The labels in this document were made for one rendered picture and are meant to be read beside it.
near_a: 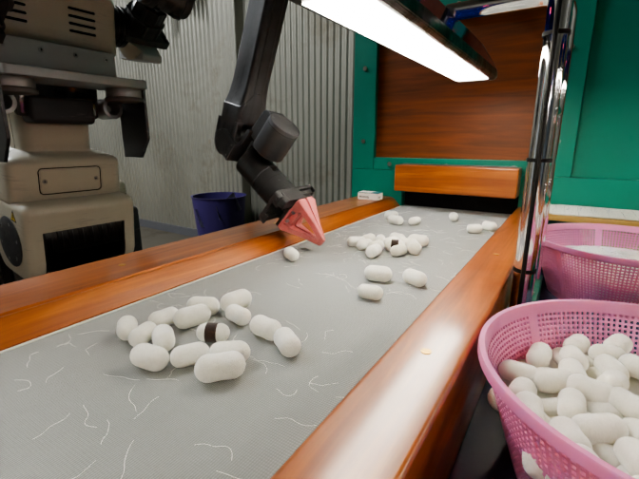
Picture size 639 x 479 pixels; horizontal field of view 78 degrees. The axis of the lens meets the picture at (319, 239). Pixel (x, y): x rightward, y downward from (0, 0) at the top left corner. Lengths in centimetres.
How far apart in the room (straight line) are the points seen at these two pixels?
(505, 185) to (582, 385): 70
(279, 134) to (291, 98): 245
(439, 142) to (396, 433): 95
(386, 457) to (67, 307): 36
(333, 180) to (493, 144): 191
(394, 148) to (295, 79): 200
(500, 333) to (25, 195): 86
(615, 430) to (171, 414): 29
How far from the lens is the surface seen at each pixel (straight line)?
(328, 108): 290
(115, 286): 51
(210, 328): 38
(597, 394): 37
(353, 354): 36
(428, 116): 113
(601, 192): 107
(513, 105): 109
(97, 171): 100
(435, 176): 105
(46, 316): 48
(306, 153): 300
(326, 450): 23
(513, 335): 41
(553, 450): 28
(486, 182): 102
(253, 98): 73
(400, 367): 30
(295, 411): 30
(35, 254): 94
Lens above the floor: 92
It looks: 14 degrees down
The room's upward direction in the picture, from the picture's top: straight up
